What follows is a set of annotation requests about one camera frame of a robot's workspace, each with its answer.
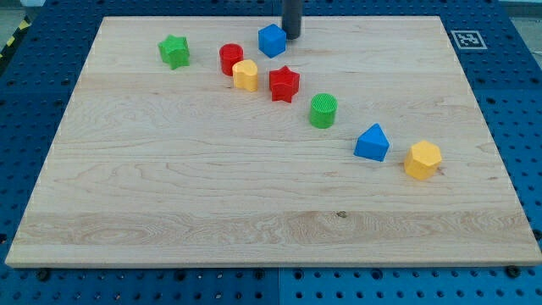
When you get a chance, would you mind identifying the blue cube block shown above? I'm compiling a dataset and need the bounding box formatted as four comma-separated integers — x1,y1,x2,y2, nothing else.
258,24,286,58

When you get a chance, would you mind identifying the red star block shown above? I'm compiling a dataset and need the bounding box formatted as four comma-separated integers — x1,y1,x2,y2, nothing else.
268,66,301,103

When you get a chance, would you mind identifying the green star block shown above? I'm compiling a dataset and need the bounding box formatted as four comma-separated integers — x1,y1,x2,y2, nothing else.
158,35,190,70

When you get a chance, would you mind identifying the green cylinder block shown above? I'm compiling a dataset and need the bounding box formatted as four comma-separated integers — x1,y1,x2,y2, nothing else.
309,93,338,129

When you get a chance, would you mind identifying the wooden board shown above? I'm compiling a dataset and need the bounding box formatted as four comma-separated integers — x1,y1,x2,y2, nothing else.
6,16,541,269

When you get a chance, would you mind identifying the yellow heart block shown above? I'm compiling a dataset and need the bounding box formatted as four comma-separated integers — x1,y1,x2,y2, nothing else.
232,59,258,92

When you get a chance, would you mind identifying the blue triangular prism block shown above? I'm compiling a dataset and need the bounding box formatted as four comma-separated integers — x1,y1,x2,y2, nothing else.
353,123,390,162

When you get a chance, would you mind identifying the red cylinder block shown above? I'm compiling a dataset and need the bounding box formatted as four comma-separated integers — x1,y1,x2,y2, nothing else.
218,43,244,76

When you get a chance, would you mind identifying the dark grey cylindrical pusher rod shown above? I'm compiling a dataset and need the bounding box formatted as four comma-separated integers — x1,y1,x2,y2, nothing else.
281,0,303,40

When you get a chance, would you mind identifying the yellow hexagon block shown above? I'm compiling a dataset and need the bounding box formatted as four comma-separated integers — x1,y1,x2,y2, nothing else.
404,141,442,180

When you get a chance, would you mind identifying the white fiducial marker tag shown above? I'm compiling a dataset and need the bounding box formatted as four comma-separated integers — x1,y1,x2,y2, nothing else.
451,30,487,50

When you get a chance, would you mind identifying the yellow black hazard tape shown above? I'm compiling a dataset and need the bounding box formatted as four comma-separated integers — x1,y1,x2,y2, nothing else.
1,15,31,61

